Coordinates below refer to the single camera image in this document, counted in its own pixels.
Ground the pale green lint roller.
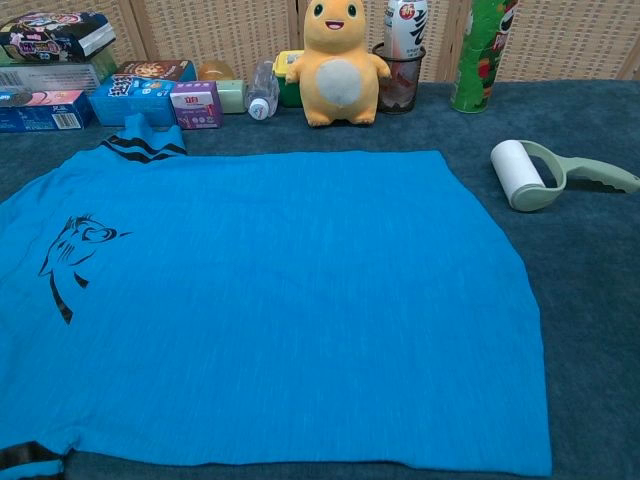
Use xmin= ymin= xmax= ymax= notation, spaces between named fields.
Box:
xmin=489 ymin=139 xmax=640 ymax=214

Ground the blue t-shirt with cat print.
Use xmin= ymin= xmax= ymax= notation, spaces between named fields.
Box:
xmin=0 ymin=113 xmax=554 ymax=480

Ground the green box with yellow lid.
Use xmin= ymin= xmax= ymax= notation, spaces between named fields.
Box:
xmin=272 ymin=48 xmax=307 ymax=108

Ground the clear water bottle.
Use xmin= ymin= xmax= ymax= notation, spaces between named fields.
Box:
xmin=246 ymin=59 xmax=281 ymax=121

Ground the pale green case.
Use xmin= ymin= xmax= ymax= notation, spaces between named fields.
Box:
xmin=215 ymin=78 xmax=247 ymax=114

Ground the yellow plush toy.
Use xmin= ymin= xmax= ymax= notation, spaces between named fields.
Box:
xmin=284 ymin=0 xmax=392 ymax=128

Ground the small purple box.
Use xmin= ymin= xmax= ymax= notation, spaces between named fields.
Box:
xmin=169 ymin=80 xmax=224 ymax=131

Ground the drink bottle with white label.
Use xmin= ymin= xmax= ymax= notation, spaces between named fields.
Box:
xmin=383 ymin=0 xmax=430 ymax=104

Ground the green chips can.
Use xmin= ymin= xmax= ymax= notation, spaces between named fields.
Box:
xmin=449 ymin=0 xmax=520 ymax=114

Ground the wicker folding screen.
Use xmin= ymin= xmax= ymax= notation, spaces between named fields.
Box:
xmin=0 ymin=0 xmax=640 ymax=84

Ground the brown cookie box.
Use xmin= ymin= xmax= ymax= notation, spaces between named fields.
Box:
xmin=115 ymin=59 xmax=197 ymax=84

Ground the dark blue table carpet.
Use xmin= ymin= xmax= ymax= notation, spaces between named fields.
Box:
xmin=0 ymin=79 xmax=640 ymax=480

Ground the blue pink sandwich cookie box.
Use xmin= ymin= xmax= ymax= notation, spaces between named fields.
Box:
xmin=0 ymin=88 xmax=96 ymax=134

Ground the green white carton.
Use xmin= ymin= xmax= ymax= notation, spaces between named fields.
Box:
xmin=0 ymin=58 xmax=119 ymax=96

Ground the black snack bag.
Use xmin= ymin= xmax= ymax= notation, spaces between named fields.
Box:
xmin=0 ymin=10 xmax=117 ymax=65

